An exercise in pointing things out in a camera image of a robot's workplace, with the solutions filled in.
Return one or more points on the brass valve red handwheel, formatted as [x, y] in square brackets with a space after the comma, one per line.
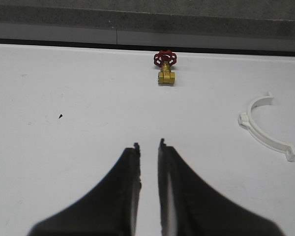
[165, 60]

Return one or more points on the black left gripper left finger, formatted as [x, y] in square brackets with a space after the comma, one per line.
[109, 209]

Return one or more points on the grey stone counter ledge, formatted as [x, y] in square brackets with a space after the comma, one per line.
[246, 18]

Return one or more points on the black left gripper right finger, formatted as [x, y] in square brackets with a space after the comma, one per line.
[190, 207]

